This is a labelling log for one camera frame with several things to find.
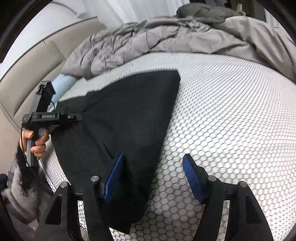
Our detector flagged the white curtain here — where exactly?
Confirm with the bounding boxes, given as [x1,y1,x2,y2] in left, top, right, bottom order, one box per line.
[82,0,189,28]

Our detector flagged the grey furry sleeve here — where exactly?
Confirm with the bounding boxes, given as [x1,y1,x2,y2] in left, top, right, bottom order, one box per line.
[1,148,53,240]

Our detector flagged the grey crumpled duvet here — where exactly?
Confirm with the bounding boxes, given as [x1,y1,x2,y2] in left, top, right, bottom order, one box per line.
[61,16,295,80]

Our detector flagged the dark grey pillow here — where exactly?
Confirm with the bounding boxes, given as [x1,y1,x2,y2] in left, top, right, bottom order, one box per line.
[176,3,245,24]

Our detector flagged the white honeycomb mesh mattress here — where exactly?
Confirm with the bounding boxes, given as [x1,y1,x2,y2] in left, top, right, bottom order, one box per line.
[39,52,296,241]

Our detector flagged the black pants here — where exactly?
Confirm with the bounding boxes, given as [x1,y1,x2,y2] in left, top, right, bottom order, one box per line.
[51,70,180,233]

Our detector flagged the light blue pillow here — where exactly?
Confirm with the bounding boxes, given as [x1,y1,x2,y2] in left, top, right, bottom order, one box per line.
[47,74,78,110]

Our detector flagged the beige padded headboard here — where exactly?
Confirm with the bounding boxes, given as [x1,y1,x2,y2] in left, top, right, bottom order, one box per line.
[1,17,106,132]

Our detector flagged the person's left hand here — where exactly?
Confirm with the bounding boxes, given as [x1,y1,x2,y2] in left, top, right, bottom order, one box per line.
[19,129,50,158]

